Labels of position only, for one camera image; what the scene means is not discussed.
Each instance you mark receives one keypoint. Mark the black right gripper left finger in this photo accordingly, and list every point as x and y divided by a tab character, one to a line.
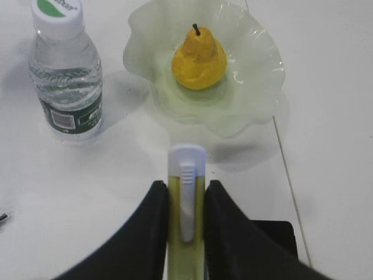
137	250

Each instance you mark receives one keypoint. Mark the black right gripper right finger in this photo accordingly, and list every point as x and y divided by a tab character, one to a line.
235	248

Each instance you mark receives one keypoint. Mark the yellow utility knife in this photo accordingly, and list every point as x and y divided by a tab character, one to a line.
186	187

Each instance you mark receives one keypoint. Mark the yellow pear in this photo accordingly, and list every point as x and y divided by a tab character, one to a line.
200	61

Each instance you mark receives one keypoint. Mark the clear water bottle green label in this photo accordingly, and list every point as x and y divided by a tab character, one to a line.
65	68

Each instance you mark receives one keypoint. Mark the black square pen holder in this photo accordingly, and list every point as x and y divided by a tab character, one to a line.
281	232

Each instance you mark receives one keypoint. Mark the black gel pen left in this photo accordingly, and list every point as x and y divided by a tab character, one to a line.
3	217

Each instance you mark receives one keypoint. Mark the green wavy glass plate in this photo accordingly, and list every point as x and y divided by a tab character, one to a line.
246	95

